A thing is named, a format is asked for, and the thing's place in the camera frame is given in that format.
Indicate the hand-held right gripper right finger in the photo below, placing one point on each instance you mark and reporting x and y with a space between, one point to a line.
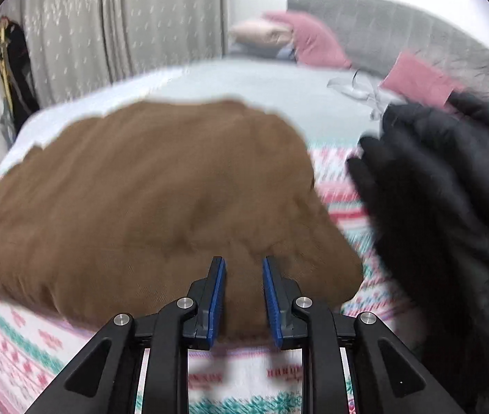
272 302

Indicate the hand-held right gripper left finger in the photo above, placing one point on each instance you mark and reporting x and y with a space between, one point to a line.
217 302

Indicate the brown coat with fur collar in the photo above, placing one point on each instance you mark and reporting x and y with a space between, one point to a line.
162 189

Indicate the black puffer jacket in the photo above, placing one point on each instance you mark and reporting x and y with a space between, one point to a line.
442 202

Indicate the hanging black clothes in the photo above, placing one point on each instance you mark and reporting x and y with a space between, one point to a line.
20 77

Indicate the red green patterned blanket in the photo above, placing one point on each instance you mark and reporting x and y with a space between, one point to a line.
20 345

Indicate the grey-blue hanging bag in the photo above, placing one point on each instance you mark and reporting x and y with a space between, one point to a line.
7 125

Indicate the bed with grey sheet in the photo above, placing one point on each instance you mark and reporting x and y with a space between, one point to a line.
270 86

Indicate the grey star-print curtain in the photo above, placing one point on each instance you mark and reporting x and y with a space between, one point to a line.
119 21

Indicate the large pink pillow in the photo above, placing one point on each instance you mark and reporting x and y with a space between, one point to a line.
313 39

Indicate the small pink pillow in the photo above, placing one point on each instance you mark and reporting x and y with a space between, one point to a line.
417 77

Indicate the grey quilted headboard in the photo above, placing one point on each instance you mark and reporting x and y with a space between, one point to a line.
378 30

